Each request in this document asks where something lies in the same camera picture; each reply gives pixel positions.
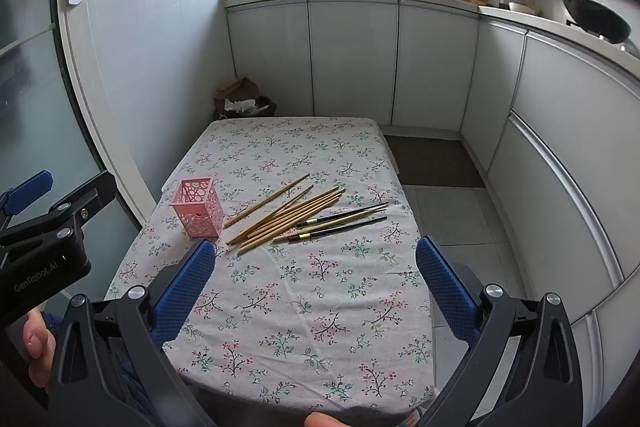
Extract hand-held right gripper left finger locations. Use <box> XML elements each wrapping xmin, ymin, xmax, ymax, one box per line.
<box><xmin>42</xmin><ymin>238</ymin><xmax>217</xmax><ymax>427</ymax></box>

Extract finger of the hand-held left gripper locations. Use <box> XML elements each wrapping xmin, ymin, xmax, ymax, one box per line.
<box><xmin>0</xmin><ymin>170</ymin><xmax>54</xmax><ymax>228</ymax></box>
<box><xmin>0</xmin><ymin>171</ymin><xmax>117</xmax><ymax>252</ymax></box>

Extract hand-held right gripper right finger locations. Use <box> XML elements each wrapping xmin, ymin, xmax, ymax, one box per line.
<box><xmin>415</xmin><ymin>235</ymin><xmax>585</xmax><ymax>427</ymax></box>

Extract pink perforated utensil holder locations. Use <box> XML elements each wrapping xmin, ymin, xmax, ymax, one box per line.
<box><xmin>170</xmin><ymin>176</ymin><xmax>225</xmax><ymax>241</ymax></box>

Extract black chopstick with gold band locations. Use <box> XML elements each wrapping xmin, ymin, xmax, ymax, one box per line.
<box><xmin>294</xmin><ymin>202</ymin><xmax>390</xmax><ymax>228</ymax></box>
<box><xmin>287</xmin><ymin>216</ymin><xmax>389</xmax><ymax>242</ymax></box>

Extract pile of wooden chopsticks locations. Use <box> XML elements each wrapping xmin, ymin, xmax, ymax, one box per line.
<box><xmin>223</xmin><ymin>173</ymin><xmax>348</xmax><ymax>254</ymax></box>

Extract person's left hand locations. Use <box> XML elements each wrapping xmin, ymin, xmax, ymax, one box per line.
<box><xmin>24</xmin><ymin>307</ymin><xmax>57</xmax><ymax>389</ymax></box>

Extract person's right hand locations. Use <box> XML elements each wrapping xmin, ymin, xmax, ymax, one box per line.
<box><xmin>304</xmin><ymin>411</ymin><xmax>352</xmax><ymax>427</ymax></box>

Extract frosted glass door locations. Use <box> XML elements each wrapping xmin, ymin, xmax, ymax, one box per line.
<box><xmin>0</xmin><ymin>0</ymin><xmax>156</xmax><ymax>303</ymax></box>

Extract floral tablecloth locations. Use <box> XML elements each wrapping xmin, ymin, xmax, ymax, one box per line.
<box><xmin>102</xmin><ymin>117</ymin><xmax>436</xmax><ymax>419</ymax></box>

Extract black trash bag with paper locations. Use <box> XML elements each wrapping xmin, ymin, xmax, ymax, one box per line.
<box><xmin>224</xmin><ymin>94</ymin><xmax>277</xmax><ymax>118</ymax></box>

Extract brown cardboard box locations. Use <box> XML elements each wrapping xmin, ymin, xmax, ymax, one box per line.
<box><xmin>214</xmin><ymin>77</ymin><xmax>262</xmax><ymax>120</ymax></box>

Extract black wok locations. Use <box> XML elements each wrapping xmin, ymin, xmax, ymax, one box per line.
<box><xmin>530</xmin><ymin>0</ymin><xmax>634</xmax><ymax>46</ymax></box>

